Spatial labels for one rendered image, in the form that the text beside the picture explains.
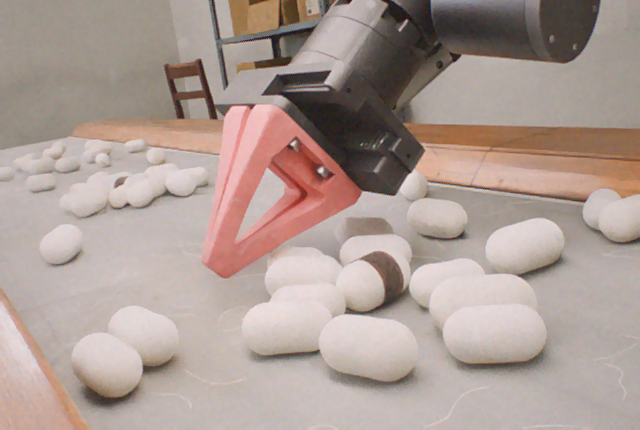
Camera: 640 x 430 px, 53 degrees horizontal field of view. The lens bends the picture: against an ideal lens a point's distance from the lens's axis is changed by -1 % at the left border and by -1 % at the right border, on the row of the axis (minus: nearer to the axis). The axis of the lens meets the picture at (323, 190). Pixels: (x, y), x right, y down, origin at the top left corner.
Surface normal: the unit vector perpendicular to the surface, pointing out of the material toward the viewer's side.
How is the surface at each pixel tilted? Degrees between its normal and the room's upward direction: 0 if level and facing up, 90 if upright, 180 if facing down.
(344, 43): 56
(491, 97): 92
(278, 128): 104
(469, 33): 123
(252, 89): 40
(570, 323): 0
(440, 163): 45
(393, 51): 85
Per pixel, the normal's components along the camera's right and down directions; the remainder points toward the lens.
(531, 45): -0.54, 0.79
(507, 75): -0.79, 0.24
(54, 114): 0.58, 0.08
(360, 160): -0.63, -0.59
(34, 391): -0.14, -0.97
